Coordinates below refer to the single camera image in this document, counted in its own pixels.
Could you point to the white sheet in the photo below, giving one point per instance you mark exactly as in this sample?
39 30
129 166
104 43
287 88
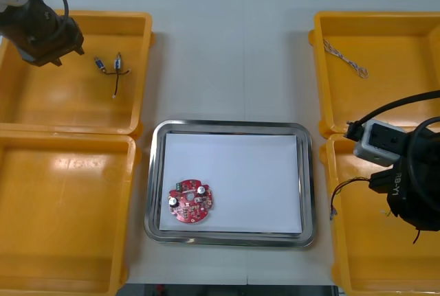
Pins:
240 172

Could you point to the blue label metal solenoid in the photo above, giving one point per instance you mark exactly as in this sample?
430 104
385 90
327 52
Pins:
99 63

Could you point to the steel tray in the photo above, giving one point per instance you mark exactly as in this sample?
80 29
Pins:
153 186

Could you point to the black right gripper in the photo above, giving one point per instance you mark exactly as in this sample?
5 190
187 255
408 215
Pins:
423 206

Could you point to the round red circuit board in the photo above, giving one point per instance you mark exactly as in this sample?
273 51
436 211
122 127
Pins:
190 203

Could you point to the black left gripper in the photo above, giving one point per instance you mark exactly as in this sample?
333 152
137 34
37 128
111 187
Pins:
51 40

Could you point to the yellow-orange plastic bin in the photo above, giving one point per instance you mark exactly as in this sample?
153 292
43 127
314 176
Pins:
68 224
68 103
378 268
378 83

